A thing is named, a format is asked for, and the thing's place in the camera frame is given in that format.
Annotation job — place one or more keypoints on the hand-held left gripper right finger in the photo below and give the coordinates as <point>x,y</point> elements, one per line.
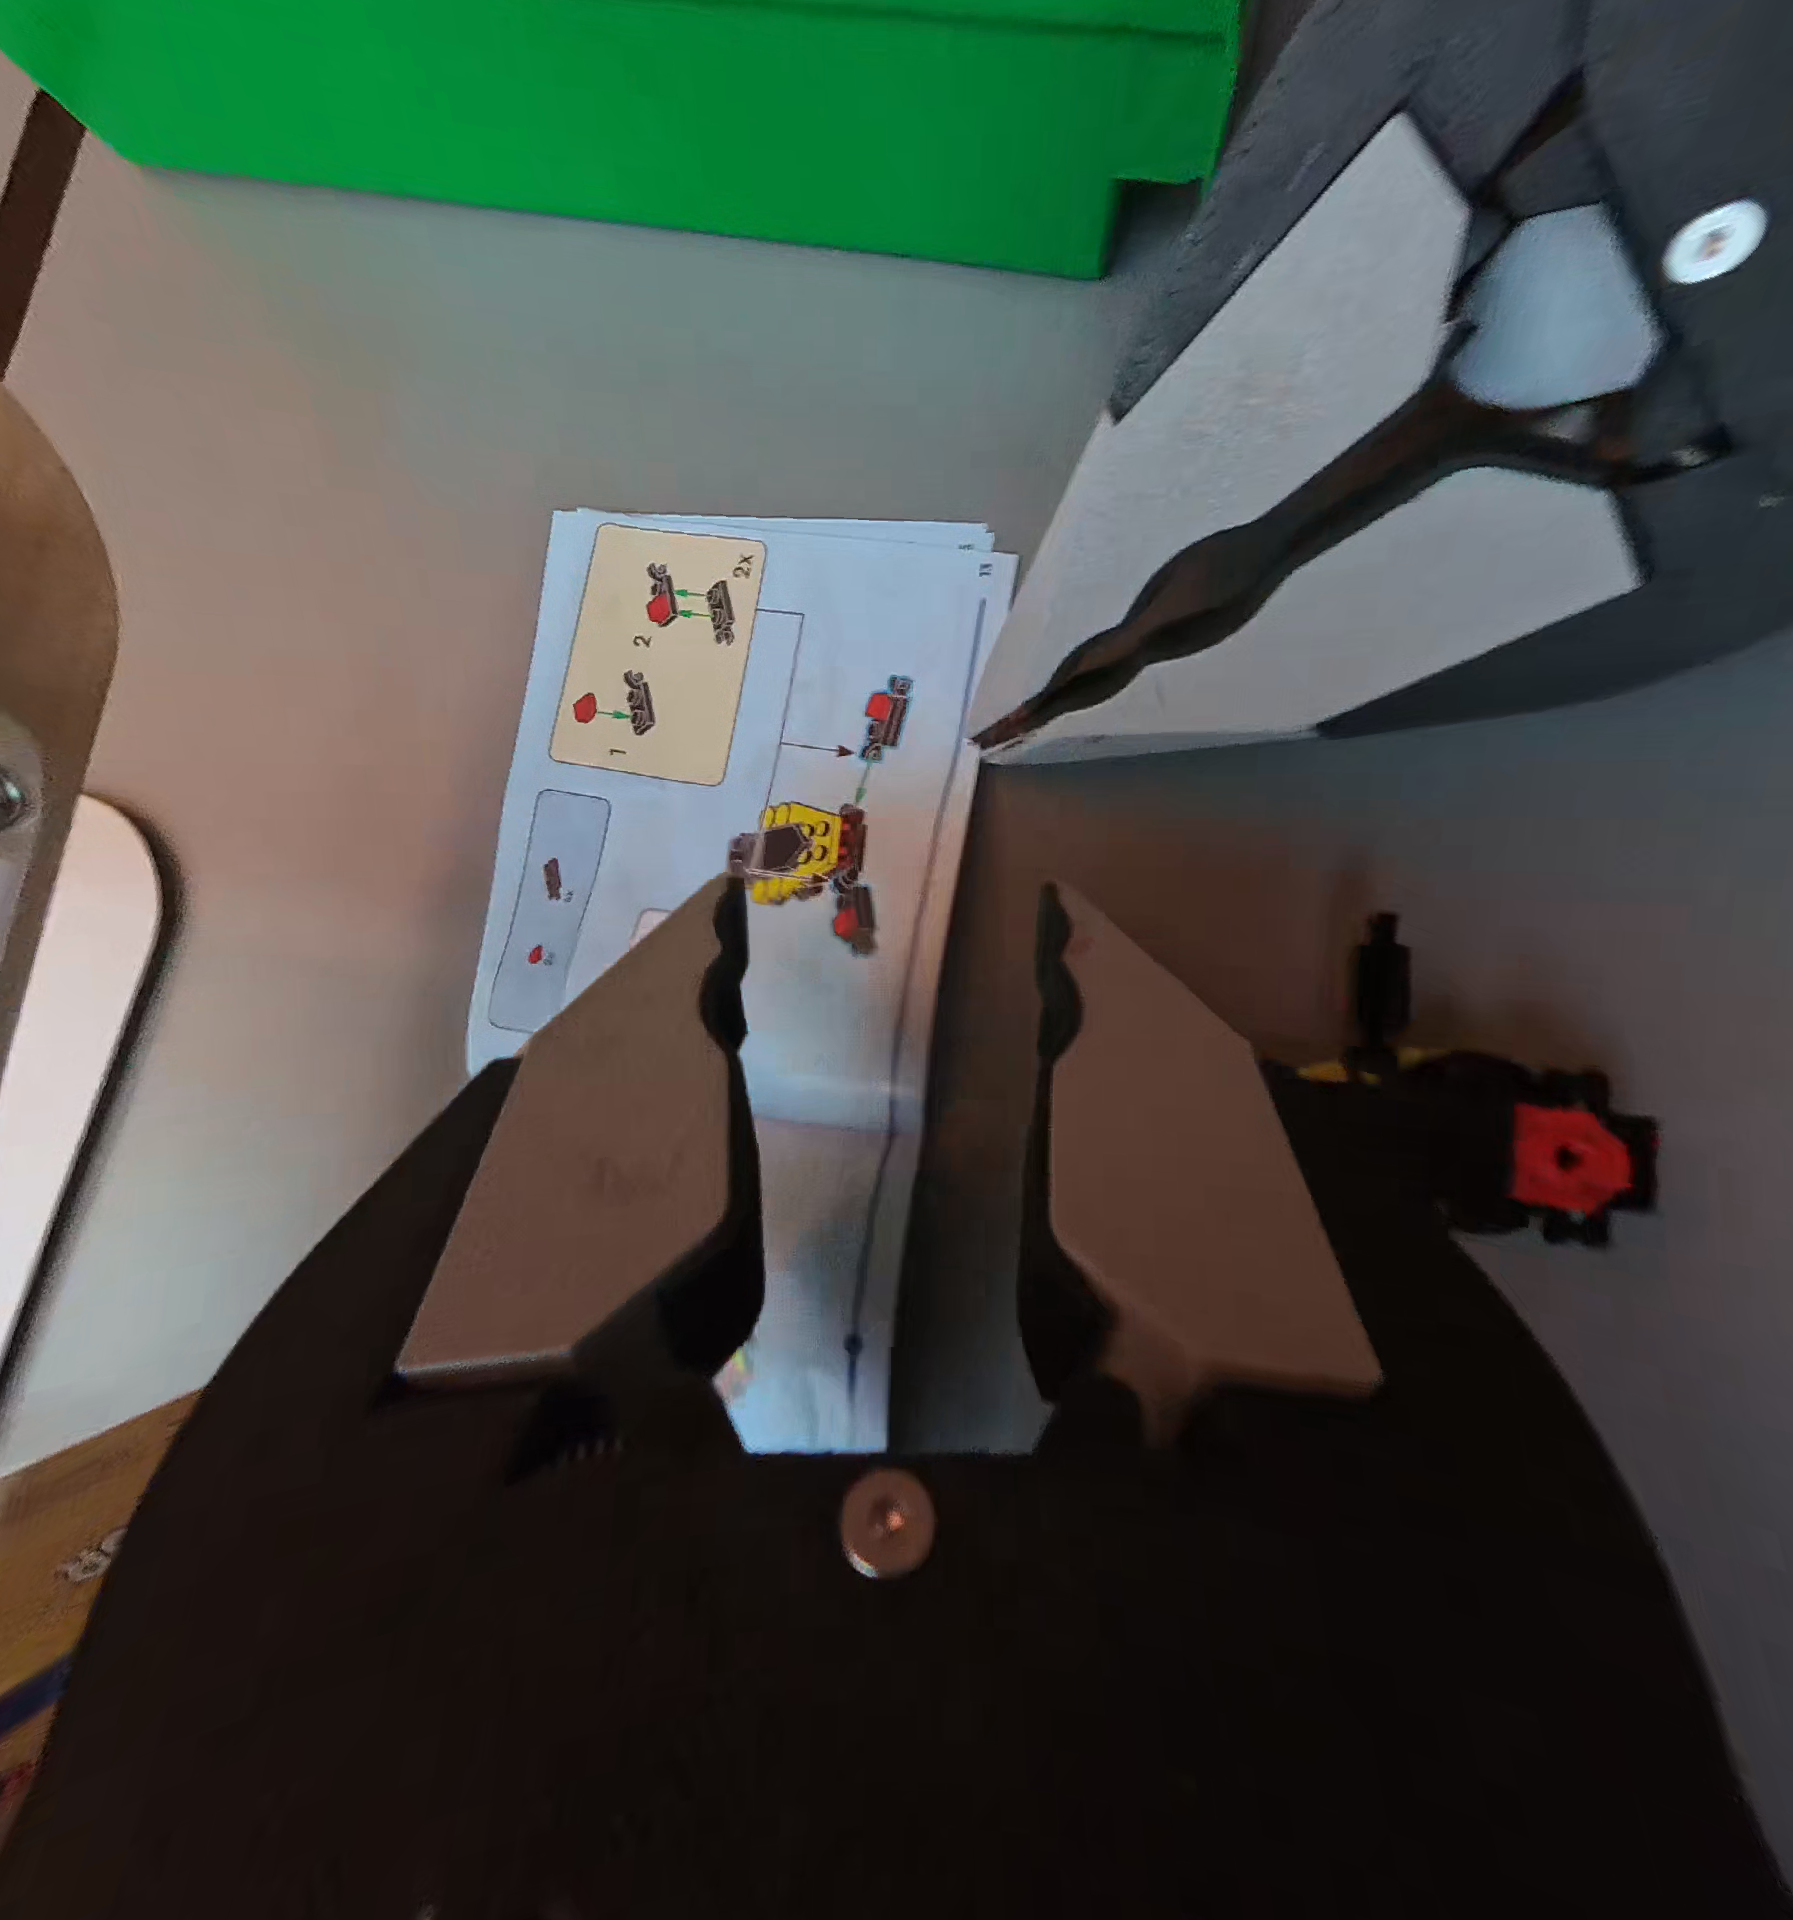
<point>1195,1200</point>

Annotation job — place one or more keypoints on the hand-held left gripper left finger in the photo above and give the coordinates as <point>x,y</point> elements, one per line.
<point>597,1138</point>

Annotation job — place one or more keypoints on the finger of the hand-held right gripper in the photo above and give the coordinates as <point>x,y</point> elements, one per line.
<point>1406,615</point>
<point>1256,374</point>

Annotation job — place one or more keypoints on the black red yellow lego model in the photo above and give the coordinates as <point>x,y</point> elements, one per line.
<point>1562,1161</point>

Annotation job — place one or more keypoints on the lego instruction booklet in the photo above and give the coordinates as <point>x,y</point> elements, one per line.
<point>657,659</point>

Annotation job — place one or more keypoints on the purple lego set box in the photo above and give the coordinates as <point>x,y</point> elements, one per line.
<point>10,1575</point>

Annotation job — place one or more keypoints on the white rounded board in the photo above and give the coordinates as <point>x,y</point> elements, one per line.
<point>72,1049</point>

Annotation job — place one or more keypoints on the green plastic bin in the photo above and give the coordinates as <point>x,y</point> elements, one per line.
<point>611,103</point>

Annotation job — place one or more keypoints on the wooden board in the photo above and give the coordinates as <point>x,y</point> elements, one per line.
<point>26,570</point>

